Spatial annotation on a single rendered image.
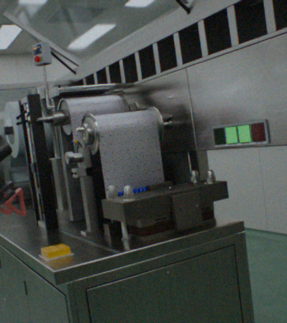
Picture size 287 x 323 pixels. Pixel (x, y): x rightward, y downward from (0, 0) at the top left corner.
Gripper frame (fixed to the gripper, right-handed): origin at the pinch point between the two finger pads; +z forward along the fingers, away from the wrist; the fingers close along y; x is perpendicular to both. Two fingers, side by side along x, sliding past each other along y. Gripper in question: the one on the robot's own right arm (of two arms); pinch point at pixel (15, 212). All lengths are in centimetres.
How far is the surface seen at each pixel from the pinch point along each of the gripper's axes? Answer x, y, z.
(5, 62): -308, 517, -11
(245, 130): -56, -43, 15
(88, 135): -37.3, 2.4, -1.4
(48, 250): 1.0, -5.6, 13.5
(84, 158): -33.9, 7.2, 5.1
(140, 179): -41.9, -4.0, 21.4
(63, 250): -1.5, -8.5, 15.8
